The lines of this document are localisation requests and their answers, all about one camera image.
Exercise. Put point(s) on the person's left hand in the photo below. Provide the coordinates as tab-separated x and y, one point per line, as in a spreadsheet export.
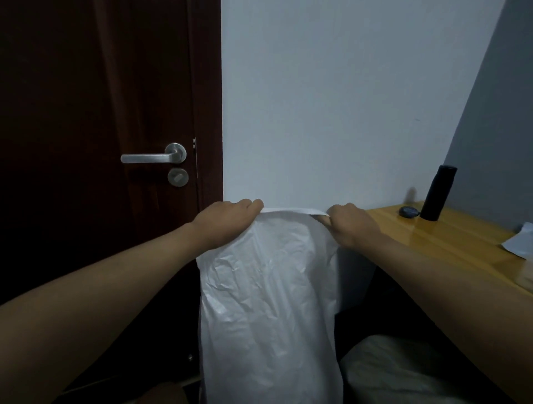
227	222

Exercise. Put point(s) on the person's right hand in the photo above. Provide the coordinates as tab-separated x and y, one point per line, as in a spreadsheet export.
354	227

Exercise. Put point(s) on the white bag with red print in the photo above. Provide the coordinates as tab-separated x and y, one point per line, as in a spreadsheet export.
270	312

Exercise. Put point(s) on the grey woven sack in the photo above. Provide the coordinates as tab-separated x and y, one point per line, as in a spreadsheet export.
387	370

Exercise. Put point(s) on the person's left forearm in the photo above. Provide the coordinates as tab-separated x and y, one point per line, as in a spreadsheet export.
91	312

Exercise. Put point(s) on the person's right forearm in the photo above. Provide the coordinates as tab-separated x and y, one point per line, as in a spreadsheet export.
462	299

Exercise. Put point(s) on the person's left leg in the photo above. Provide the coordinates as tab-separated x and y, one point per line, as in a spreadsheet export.
158	395

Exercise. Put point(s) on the small dark round case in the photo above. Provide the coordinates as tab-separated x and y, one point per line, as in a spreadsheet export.
409	211

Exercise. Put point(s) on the silver thumb-turn lock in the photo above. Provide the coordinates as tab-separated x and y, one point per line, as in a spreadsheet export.
178	177

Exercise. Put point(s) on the silver door latch plate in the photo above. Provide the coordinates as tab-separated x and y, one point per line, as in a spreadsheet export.
194	160

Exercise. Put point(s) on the black cylindrical bottle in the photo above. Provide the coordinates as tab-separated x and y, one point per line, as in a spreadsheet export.
437	193

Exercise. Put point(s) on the yellow wooden desk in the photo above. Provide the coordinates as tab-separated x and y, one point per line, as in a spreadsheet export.
458	237

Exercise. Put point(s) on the dark brown wooden door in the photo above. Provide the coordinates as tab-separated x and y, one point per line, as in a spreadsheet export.
208	104

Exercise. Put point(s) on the white tissue sheet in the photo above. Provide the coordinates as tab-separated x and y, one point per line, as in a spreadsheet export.
520	243

